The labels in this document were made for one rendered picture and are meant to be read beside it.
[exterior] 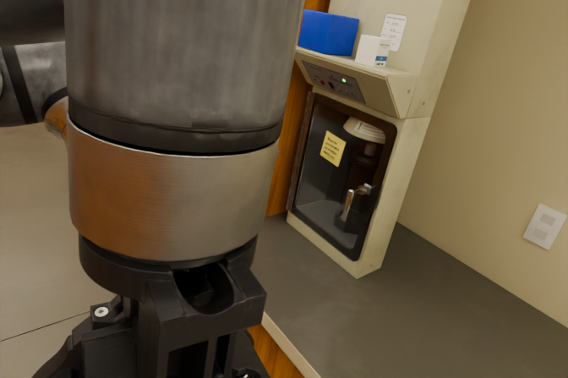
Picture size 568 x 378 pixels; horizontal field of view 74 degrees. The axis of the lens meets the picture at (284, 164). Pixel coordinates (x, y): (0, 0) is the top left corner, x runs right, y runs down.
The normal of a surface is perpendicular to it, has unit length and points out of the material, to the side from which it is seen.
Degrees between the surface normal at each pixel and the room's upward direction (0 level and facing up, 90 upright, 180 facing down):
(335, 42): 90
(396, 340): 0
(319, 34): 90
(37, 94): 91
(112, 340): 2
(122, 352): 2
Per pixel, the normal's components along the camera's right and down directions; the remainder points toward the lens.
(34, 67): 0.51, -0.06
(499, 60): -0.77, 0.12
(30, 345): 0.17, -0.91
